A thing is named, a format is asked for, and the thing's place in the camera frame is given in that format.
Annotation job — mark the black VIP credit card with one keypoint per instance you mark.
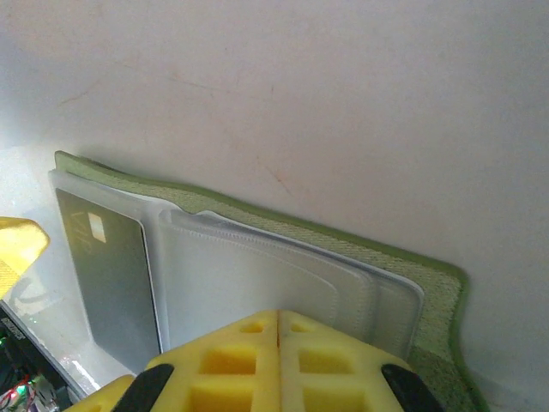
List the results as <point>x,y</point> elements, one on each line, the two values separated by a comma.
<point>111,279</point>

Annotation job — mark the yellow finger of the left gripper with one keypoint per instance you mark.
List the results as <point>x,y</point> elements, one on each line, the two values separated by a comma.
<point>107,397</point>
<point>21,249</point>

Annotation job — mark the green card holder wallet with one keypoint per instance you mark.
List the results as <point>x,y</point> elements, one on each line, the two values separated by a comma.
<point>300,274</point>

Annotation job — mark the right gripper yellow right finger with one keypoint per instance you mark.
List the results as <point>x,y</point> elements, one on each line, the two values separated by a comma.
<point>339,369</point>

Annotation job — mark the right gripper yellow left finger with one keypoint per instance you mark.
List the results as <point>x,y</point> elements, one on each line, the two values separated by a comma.
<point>227,369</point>

